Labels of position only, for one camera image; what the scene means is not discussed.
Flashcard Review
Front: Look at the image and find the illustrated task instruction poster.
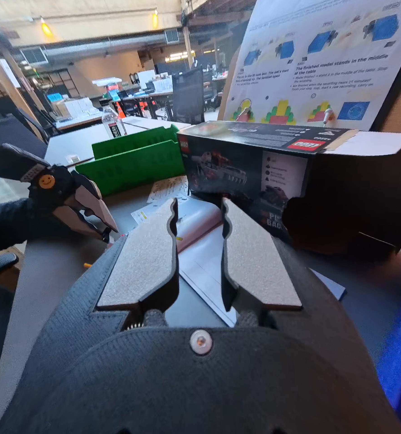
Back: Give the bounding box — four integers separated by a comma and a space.
225, 0, 401, 131

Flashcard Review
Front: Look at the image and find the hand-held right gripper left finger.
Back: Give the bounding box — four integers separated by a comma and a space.
96, 198, 180, 312

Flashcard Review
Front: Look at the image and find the silver air duct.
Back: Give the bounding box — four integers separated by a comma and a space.
17, 31, 188, 59

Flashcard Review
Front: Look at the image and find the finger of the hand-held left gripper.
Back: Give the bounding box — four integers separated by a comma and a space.
72, 170, 120, 234
53, 204, 111, 243

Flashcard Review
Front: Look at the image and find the blue cloth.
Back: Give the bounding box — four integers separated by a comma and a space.
376, 271, 401, 434

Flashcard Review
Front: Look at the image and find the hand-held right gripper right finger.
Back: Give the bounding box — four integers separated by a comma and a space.
220, 198, 303, 312

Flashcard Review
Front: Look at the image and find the white table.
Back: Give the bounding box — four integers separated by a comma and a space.
44, 115, 191, 167

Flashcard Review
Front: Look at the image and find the black mesh office chair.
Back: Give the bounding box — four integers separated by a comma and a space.
171, 67, 205, 123

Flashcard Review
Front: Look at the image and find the stack of white boxes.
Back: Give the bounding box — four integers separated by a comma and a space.
54, 98, 102, 120

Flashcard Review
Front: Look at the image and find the printed parts paper sheet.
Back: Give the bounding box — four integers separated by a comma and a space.
146, 174, 191, 205

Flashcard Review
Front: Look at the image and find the green plastic bin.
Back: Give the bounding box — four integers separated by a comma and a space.
75, 124, 188, 198

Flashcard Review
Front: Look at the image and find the open lego instruction booklet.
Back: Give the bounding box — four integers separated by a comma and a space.
130, 196, 242, 327

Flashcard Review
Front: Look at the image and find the person's left forearm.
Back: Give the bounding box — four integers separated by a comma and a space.
0, 198, 56, 254

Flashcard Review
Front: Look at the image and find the clear water bottle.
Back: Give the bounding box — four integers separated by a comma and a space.
101, 104, 127, 139

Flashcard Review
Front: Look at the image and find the black lego box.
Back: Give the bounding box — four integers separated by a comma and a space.
176, 121, 401, 255

